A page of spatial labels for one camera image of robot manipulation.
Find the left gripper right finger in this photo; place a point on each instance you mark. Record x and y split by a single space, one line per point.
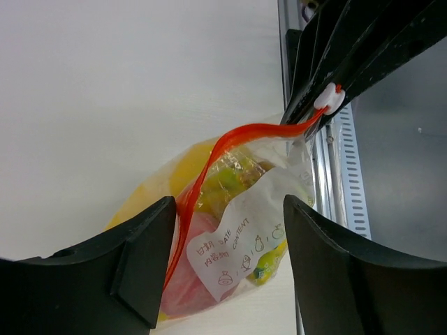
345 283

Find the yellow fake bananas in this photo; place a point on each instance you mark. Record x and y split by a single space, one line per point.
169 180

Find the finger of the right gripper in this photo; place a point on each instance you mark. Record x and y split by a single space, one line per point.
402 31
325 43

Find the clear zip top bag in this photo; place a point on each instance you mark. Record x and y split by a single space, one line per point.
252 228

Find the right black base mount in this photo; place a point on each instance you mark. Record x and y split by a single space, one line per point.
292 44

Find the white slotted cable duct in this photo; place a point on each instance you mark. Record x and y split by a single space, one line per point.
357 219

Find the yellow green fake pepper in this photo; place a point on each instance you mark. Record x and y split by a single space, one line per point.
232 174

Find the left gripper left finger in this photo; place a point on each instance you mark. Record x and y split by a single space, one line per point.
109 284

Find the pink fake peach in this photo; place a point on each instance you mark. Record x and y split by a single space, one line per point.
186 294

